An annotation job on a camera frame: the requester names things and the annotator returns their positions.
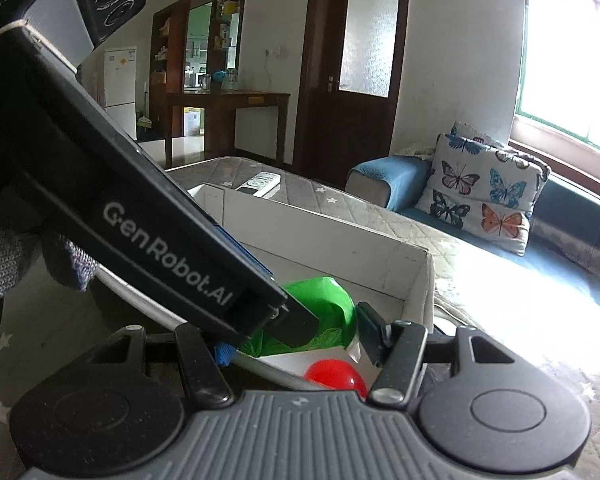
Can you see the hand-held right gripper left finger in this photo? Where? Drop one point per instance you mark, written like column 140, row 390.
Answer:
column 223, row 356

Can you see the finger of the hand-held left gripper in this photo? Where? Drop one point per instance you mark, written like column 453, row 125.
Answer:
column 300, row 327

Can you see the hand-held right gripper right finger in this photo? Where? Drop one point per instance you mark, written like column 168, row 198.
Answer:
column 369, row 332

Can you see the green plastic bag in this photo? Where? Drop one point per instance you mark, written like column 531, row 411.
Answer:
column 332, row 305

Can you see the red ball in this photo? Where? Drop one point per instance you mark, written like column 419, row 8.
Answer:
column 336, row 376

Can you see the white cardboard box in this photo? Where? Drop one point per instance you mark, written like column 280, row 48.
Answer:
column 340, row 245

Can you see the broom with dustpan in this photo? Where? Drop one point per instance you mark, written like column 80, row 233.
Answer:
column 145, row 120

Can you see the white remote control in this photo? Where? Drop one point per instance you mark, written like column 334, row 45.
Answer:
column 260, row 183

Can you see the yellow labelled box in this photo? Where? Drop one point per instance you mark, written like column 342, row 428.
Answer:
column 192, row 121

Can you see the grey quilted star blanket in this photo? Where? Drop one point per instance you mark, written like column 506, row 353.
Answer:
column 340, row 205

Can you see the white refrigerator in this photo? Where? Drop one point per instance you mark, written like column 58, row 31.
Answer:
column 120, row 85

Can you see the wooden desk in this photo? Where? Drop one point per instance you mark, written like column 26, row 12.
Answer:
column 225, row 102

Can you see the butterfly print pillow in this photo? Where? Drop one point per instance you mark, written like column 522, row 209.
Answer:
column 480, row 195
column 472, row 132

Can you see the glass jar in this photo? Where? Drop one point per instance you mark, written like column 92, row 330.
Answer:
column 230, row 80

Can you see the wooden shelf cabinet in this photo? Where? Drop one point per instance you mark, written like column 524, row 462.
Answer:
column 177, row 35

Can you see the dark wooden door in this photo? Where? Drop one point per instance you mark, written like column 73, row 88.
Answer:
column 320, row 110

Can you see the blue sofa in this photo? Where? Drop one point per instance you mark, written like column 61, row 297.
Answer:
column 575, row 220

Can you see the green framed window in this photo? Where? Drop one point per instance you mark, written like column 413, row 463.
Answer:
column 570, row 50

